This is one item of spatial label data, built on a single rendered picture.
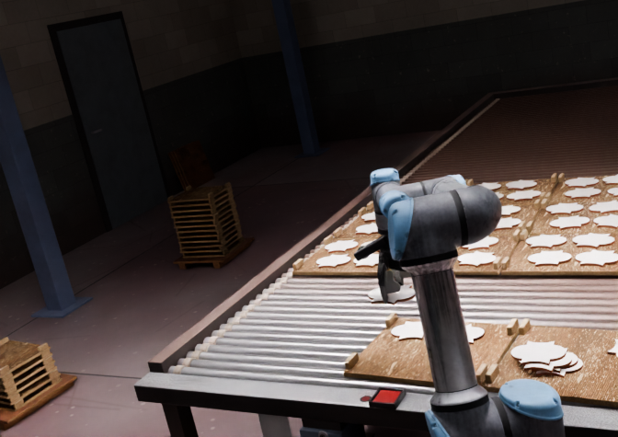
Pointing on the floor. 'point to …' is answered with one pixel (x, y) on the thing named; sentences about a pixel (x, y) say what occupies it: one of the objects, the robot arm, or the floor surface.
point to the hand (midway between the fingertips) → (391, 293)
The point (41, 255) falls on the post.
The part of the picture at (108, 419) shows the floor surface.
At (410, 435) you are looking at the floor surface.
